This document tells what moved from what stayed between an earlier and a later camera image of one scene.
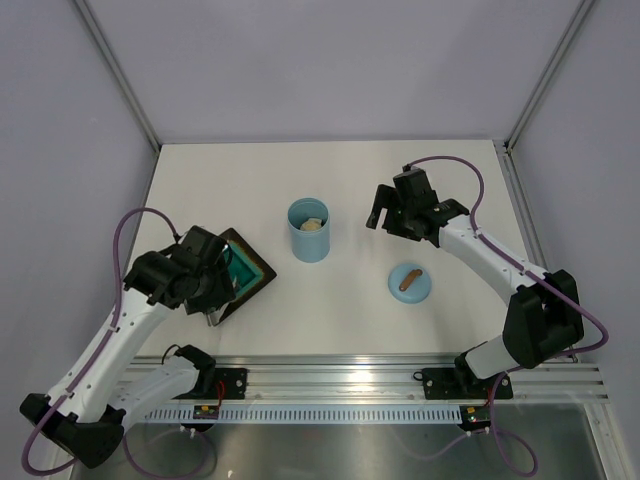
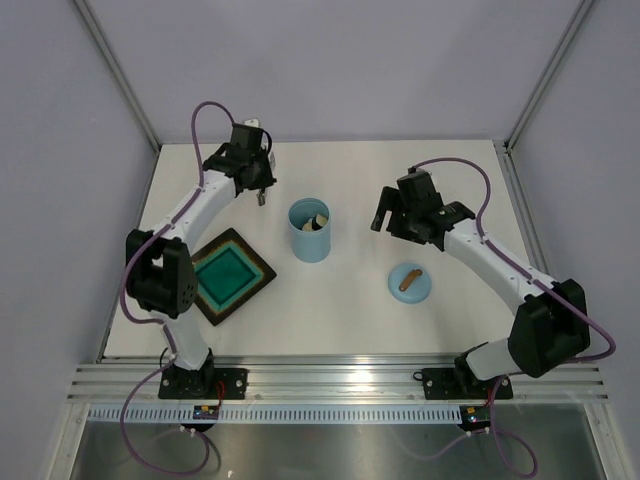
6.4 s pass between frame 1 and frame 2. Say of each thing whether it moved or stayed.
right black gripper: stayed
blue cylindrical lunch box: stayed
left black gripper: moved
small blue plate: stayed
